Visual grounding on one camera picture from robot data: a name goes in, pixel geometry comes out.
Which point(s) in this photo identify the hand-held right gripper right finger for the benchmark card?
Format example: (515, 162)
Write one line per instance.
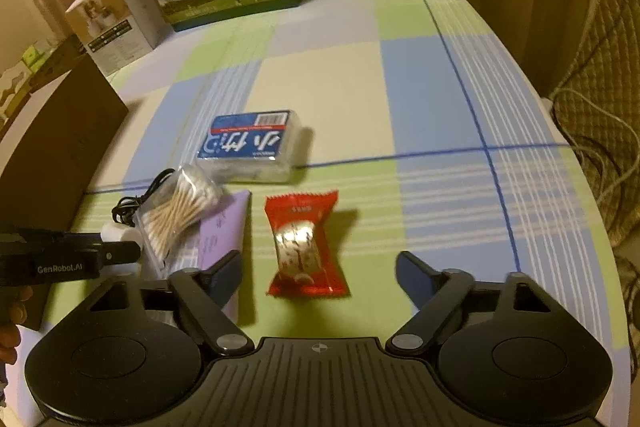
(415, 277)

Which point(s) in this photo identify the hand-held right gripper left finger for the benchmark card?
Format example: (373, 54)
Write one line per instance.
(220, 279)

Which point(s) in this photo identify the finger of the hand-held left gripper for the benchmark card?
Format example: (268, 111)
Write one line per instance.
(120, 252)

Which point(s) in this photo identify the small white bottle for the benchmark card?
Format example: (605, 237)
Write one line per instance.
(117, 234)

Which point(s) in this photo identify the purple tube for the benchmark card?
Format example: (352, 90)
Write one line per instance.
(220, 227)

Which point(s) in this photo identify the bag of cotton swabs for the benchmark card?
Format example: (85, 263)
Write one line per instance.
(180, 202)

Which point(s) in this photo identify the red candy packet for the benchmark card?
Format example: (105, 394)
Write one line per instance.
(300, 247)

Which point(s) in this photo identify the brown cardboard box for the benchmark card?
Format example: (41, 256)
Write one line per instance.
(60, 147)

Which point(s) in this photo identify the clear box with blue label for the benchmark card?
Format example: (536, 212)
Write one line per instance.
(250, 142)

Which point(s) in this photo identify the person's left hand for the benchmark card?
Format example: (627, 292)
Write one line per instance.
(7, 342)

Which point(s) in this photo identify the open cardboard box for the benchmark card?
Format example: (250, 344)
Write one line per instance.
(30, 77)

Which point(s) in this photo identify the white product box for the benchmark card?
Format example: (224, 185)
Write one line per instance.
(120, 22)

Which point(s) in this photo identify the chair with quilted cover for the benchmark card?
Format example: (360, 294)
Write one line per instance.
(610, 32)

